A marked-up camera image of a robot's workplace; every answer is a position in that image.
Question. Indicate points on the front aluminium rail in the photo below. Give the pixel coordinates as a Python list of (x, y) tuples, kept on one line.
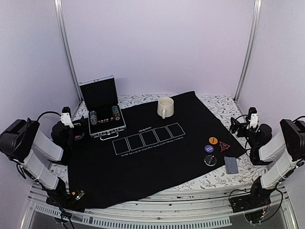
[(171, 209)]

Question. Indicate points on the orange big blind button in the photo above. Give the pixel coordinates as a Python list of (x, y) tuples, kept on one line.
[(213, 140)]

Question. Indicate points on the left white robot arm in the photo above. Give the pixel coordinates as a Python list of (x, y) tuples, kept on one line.
[(22, 138)]

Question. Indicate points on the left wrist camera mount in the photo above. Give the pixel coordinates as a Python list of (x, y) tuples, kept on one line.
[(66, 117)]

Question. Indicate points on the aluminium frame post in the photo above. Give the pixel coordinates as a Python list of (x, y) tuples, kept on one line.
[(249, 49), (66, 47)]

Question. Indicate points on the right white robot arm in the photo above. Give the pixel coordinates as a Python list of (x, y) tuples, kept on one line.
[(284, 151)]

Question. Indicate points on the left aluminium frame post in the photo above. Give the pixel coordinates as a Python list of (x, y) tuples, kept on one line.
[(66, 47)]

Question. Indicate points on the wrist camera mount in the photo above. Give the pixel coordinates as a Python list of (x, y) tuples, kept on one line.
[(252, 119), (66, 117)]

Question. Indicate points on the purple small blind button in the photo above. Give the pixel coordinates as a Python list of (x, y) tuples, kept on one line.
[(209, 148)]

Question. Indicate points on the clear black dealer button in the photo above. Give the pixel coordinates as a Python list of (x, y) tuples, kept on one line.
[(210, 160)]

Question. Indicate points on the blue patterned card deck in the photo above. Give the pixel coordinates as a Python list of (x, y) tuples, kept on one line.
[(231, 166)]

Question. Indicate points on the red triangle black token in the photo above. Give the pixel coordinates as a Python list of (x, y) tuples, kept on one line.
[(223, 146)]

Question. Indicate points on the cream ceramic mug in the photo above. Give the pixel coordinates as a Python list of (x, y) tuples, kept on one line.
[(165, 107)]

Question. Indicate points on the aluminium poker chip case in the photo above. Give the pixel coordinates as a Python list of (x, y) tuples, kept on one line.
[(100, 95)]

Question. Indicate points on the poker chip stack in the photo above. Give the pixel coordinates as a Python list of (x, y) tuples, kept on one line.
[(93, 118), (116, 113)]

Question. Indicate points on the right aluminium frame post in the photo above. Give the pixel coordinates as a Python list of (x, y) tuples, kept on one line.
[(249, 49)]

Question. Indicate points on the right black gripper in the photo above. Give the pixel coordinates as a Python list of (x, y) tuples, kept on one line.
[(243, 126)]

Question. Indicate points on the black poker table mat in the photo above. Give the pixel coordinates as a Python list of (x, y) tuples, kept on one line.
[(151, 155)]

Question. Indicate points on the dice row in case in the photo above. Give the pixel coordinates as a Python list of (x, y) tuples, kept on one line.
[(105, 120)]

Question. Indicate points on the small green circuit board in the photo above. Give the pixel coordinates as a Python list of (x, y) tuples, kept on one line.
[(77, 195)]

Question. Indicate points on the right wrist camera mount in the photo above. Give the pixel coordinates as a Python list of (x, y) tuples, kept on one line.
[(252, 119)]

